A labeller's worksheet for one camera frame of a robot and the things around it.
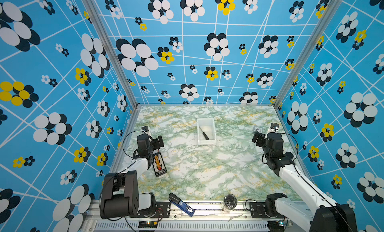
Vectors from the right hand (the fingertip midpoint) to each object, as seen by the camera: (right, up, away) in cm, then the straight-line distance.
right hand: (266, 133), depth 83 cm
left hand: (-66, -3, +9) cm, 66 cm away
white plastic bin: (-32, -1, +22) cm, 39 cm away
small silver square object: (+4, +1, +19) cm, 19 cm away
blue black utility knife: (-49, -32, -11) cm, 59 cm away
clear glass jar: (-25, -29, -17) cm, 42 cm away
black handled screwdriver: (-33, -3, +17) cm, 38 cm away
